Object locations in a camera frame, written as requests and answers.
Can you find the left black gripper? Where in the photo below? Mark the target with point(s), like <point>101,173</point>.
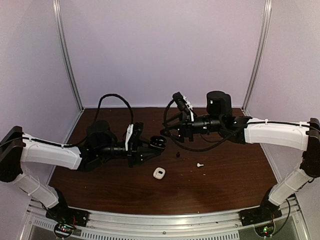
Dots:
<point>136,149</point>

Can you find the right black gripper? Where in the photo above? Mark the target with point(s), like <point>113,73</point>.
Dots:
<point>185,126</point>

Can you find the black earbud charging case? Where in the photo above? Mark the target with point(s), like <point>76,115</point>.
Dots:
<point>158,142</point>

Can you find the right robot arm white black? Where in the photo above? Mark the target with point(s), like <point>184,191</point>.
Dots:
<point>304,136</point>

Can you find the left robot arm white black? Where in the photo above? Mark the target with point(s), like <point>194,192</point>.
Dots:
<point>99,146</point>

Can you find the white earbud charging case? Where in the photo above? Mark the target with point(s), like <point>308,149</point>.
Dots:
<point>159,173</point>

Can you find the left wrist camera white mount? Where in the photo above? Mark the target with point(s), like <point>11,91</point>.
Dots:
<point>131,129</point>

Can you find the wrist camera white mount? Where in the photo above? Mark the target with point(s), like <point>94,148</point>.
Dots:
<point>131,129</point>
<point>184,105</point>

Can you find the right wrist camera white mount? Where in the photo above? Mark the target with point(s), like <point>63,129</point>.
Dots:
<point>184,105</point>

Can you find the right aluminium frame post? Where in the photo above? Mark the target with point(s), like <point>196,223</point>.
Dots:
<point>264,31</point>

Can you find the aluminium frame post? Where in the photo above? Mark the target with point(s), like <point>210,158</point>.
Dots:
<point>65,54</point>
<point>264,31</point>

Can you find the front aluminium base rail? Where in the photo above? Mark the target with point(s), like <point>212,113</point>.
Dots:
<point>221,225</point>

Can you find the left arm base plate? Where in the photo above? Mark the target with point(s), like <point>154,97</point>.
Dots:
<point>70,216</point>

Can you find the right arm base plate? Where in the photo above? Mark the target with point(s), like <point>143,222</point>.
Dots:
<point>260,214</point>

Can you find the left aluminium frame post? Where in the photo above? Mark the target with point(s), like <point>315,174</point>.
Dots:
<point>65,54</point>

